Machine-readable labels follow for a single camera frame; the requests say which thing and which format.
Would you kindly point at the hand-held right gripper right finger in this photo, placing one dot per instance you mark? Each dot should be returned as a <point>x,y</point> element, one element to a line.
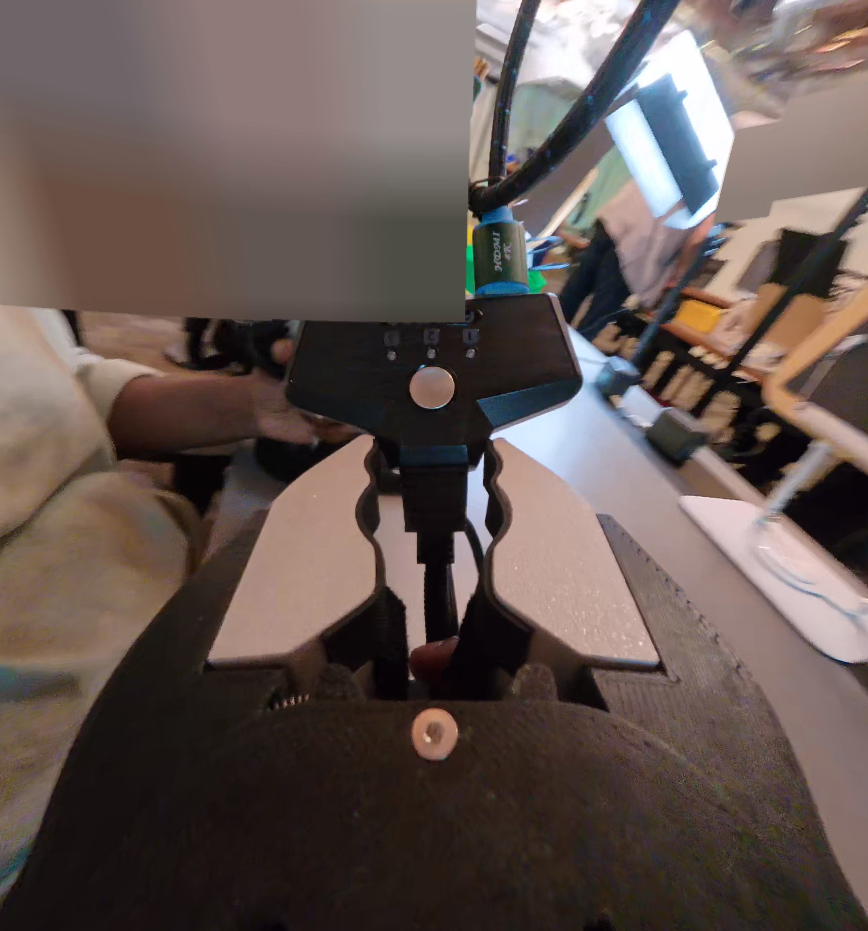
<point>564,582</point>

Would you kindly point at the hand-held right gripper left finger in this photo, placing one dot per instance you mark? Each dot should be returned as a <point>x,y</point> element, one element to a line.
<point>303,574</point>

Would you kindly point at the black hdmi switch box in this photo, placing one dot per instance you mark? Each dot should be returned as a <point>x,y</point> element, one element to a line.
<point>521,364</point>

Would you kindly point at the person's left forearm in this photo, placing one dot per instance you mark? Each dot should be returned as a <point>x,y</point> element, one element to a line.
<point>186,411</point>

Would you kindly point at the person's left hand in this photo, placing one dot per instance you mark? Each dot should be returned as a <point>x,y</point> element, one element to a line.
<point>288,420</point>

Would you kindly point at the person's right hand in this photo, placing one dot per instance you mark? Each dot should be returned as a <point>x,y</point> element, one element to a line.
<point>434,658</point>

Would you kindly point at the dark grey box device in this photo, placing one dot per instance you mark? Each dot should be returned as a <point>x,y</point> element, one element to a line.
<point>675,436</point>
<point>619,377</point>

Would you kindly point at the small yellow storage bin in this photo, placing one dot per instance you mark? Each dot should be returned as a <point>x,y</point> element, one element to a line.
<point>701,313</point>

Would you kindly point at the black light stand pole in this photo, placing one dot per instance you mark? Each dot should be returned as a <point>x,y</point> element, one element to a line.
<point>671,291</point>

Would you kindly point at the black board on white stand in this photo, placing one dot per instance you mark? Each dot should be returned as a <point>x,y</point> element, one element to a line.
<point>866,364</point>

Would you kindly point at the led light panel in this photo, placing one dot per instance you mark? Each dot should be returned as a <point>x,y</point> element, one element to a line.
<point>666,145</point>

